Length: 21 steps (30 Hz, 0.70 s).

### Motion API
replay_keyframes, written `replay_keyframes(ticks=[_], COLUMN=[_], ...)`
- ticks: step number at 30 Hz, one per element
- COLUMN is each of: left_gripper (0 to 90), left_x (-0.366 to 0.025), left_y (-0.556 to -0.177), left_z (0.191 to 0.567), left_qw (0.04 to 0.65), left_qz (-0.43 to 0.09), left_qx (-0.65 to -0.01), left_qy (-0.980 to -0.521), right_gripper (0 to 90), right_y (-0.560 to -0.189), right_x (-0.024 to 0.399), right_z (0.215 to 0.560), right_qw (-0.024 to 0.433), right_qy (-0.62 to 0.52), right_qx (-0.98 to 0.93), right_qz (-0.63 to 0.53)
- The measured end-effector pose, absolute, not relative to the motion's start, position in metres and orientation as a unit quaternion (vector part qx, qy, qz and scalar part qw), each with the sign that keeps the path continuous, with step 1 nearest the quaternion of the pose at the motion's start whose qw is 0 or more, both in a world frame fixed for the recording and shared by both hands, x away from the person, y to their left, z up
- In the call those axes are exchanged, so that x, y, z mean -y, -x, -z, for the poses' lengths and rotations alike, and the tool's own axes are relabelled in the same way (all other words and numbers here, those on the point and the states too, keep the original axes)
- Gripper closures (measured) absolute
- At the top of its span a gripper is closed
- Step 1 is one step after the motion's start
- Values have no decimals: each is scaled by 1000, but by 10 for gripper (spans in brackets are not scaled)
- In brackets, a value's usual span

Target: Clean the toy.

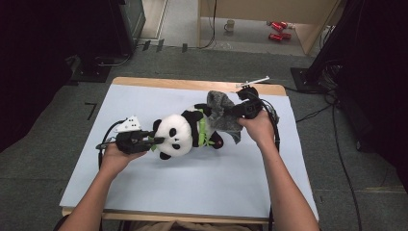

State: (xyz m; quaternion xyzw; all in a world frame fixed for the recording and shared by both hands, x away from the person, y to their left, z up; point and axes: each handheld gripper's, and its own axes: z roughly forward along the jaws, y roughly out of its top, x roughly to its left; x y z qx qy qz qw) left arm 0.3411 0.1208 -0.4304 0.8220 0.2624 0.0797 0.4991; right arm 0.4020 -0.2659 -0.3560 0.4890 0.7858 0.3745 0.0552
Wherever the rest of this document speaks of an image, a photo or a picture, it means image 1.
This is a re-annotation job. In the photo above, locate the person's left hand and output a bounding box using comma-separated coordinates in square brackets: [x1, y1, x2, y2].
[99, 141, 148, 176]

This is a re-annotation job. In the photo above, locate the black hanging cable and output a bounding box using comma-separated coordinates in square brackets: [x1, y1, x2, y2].
[197, 0, 218, 50]

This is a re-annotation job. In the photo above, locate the dark curtain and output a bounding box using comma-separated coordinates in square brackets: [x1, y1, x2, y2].
[333, 0, 408, 193]
[0, 0, 112, 153]

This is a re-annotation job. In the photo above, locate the grey fuzzy cloth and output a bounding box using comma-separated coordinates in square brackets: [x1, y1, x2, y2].
[206, 90, 244, 145]

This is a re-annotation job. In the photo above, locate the black cabinet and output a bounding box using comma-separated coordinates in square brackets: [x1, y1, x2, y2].
[109, 0, 147, 58]

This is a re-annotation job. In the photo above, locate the light blue table mat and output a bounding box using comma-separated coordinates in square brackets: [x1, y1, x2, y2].
[59, 84, 320, 222]

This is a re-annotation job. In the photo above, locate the panda plush toy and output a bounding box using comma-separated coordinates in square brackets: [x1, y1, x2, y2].
[150, 103, 225, 161]

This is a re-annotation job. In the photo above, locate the black metal stand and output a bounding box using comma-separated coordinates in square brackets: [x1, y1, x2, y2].
[290, 0, 367, 94]

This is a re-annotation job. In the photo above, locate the black stand base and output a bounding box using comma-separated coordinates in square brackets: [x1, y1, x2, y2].
[70, 56, 113, 85]

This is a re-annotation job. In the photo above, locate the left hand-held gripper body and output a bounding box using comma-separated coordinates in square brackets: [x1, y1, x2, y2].
[114, 115, 152, 156]

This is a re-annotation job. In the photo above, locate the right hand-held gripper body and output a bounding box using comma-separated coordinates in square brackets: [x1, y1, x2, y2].
[235, 75, 270, 120]

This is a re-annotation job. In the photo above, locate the black floor cable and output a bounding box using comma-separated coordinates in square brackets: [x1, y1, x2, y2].
[294, 104, 335, 124]
[331, 102, 364, 231]

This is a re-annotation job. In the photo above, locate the wooden shelf unit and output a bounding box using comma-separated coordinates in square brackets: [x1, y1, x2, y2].
[196, 0, 342, 56]

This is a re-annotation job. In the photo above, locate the person's right hand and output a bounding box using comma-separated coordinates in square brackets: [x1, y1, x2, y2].
[237, 110, 277, 150]

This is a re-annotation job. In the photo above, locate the wooden table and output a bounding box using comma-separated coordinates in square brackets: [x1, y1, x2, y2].
[61, 76, 288, 225]

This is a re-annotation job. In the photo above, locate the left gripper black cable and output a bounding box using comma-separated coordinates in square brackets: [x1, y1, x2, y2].
[95, 118, 128, 170]

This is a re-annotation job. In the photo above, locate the black tape mark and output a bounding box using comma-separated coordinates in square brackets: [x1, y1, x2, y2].
[84, 102, 98, 121]

